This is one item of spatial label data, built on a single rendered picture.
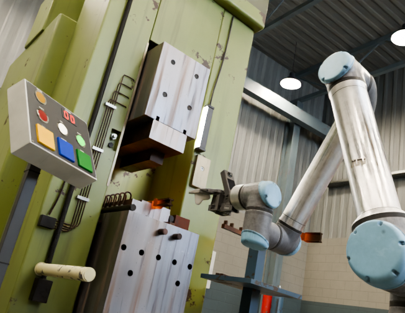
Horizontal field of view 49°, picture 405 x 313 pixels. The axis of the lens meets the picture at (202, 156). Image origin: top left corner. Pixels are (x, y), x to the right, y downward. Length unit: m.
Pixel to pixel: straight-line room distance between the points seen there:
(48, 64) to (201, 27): 0.86
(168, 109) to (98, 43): 0.45
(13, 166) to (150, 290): 0.94
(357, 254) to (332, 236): 10.13
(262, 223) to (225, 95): 1.27
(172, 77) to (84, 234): 0.84
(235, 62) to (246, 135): 7.99
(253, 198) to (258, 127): 9.54
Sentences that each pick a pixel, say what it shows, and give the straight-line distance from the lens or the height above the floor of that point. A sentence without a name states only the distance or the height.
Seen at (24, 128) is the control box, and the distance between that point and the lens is 1.52.
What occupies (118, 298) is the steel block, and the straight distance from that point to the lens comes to 1.85.
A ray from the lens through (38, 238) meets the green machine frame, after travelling 1.92.
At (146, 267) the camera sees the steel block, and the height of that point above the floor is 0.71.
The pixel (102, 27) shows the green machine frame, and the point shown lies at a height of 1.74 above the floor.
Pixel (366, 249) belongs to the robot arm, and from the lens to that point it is 1.14.
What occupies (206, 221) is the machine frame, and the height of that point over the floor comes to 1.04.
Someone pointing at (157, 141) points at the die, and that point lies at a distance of 2.05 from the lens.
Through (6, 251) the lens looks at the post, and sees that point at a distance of 1.63.
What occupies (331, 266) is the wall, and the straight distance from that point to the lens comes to 11.11.
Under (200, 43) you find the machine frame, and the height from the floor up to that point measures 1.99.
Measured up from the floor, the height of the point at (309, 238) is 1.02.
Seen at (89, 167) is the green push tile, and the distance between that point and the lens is 1.67.
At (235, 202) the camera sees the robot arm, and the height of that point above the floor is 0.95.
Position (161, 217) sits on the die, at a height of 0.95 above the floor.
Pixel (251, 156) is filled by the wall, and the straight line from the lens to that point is 10.61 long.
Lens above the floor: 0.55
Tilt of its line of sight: 20 degrees up
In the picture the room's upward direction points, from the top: 12 degrees clockwise
